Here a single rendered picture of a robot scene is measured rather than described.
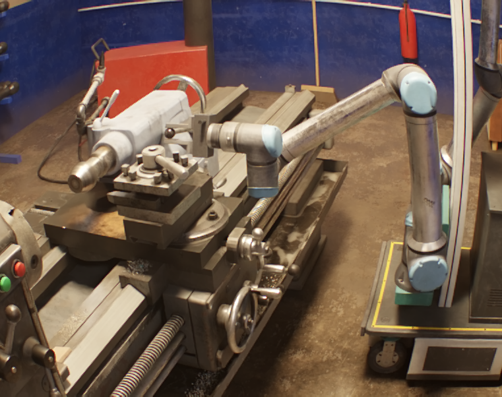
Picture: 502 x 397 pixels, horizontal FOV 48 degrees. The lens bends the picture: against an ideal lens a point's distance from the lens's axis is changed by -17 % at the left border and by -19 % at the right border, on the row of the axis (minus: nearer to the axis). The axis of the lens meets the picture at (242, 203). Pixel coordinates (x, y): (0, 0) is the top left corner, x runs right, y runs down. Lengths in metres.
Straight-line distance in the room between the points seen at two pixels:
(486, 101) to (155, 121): 1.32
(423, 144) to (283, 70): 4.19
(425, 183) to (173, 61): 3.04
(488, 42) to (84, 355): 1.77
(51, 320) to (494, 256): 1.57
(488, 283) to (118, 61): 3.32
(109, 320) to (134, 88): 3.27
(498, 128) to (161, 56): 2.72
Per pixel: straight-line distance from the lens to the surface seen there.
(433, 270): 2.05
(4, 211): 1.48
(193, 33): 4.71
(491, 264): 2.31
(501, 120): 4.96
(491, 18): 2.30
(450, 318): 2.47
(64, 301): 1.97
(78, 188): 1.82
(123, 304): 1.71
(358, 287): 3.21
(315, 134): 2.01
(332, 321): 2.97
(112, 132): 1.99
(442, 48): 5.63
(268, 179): 1.93
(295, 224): 2.92
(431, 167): 1.91
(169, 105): 2.15
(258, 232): 1.79
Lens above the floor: 1.81
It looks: 27 degrees down
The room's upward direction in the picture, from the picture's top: 3 degrees counter-clockwise
